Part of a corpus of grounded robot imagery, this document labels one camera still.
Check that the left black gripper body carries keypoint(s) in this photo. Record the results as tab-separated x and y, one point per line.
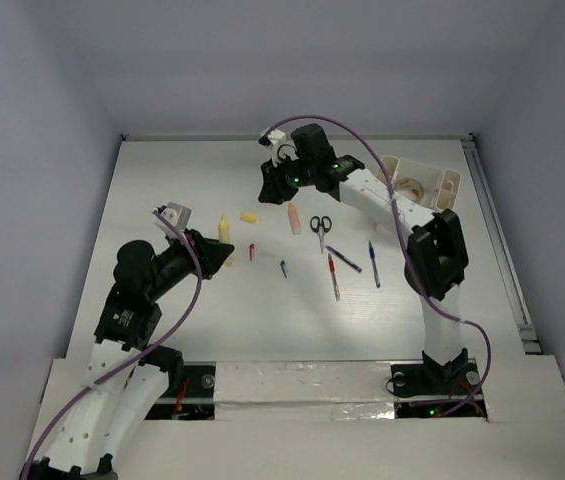
175	264

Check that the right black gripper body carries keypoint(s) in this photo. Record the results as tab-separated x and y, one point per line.
287	176

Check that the yellow highlighter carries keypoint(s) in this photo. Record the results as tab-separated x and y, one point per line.
224	236

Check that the yellow highlighter cap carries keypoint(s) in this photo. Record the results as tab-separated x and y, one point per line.
249	217

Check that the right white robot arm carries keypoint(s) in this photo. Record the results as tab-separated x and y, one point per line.
432	242

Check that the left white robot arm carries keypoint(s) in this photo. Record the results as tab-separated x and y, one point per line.
127	372

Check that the pink highlighter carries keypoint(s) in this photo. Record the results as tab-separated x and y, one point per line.
294	219

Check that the black scissors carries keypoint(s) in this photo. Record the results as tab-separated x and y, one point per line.
320	225

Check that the blue pen cap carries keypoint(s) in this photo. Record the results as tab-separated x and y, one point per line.
284	268

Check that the purple pen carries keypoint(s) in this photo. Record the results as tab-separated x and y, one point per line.
350	263

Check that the red pen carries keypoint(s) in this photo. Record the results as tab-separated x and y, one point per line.
333	276

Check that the blue pen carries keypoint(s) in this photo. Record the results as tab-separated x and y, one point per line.
374	266

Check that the white desk organizer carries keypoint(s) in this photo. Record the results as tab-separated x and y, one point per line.
441	189

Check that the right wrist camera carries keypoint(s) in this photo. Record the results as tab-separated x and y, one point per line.
273	141

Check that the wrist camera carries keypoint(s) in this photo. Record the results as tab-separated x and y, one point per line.
273	141
178	216

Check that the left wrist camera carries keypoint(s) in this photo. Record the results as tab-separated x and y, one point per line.
178	216

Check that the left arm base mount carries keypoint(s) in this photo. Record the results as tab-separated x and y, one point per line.
192	399

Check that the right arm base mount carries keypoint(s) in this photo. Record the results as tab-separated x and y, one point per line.
418	397

